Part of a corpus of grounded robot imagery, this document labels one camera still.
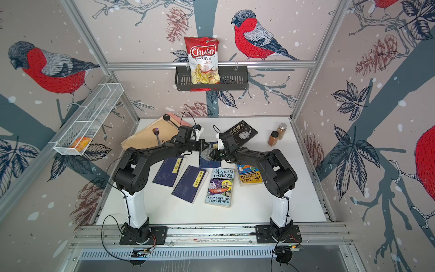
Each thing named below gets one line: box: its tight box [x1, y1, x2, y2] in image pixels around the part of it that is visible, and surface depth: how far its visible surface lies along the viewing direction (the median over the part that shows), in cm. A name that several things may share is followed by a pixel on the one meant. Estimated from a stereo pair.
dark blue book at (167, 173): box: [151, 155, 185, 187], surface depth 94 cm
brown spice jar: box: [267, 130, 280, 147], surface depth 103 cm
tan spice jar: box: [276, 122, 288, 140], surface depth 105 cm
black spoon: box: [163, 113, 180, 129], surface depth 124 cm
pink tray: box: [167, 112, 194, 128], surface depth 124 cm
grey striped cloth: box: [199, 143, 215, 162], surface depth 95 cm
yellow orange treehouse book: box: [236, 164, 263, 186], surface depth 92 cm
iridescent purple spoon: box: [151, 127, 161, 146], surface depth 115 cm
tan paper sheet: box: [121, 116, 179, 151], surface depth 113 cm
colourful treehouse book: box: [205, 167, 236, 208], surface depth 87 cm
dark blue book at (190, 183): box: [171, 164, 209, 205], surface depth 90 cm
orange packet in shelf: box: [70, 137, 93, 153], surface depth 68 cm
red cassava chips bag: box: [184, 36, 221, 85], surface depth 84 cm
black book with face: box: [224, 120, 259, 148], surface depth 113 cm
